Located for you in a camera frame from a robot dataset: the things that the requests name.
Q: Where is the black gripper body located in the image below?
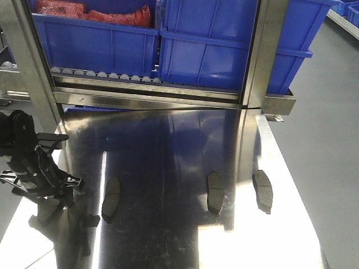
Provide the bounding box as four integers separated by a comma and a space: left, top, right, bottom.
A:
1, 110, 68, 198

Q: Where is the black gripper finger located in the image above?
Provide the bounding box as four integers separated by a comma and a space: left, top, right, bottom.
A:
58, 170, 84, 192
44, 189, 73, 207

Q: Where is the brake pad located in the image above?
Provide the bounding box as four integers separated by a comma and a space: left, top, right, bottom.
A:
252, 170, 273, 215
102, 177, 121, 223
207, 171, 225, 215

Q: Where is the roller conveyor track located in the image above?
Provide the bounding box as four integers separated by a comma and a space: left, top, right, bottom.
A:
50, 66, 162, 84

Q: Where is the left blue plastic bin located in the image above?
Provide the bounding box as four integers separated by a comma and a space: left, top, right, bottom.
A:
29, 1, 159, 76

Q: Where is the blue plastic bin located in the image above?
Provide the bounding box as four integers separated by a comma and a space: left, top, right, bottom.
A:
29, 1, 159, 76
159, 1, 336, 94

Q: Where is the red bubble wrap bag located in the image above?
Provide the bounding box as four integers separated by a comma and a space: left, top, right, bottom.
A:
35, 1, 152, 27

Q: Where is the right blue plastic bin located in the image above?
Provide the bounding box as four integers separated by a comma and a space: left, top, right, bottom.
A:
159, 1, 336, 94

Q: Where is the stainless steel rack frame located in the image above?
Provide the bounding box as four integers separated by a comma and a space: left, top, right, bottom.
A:
1, 1, 296, 132

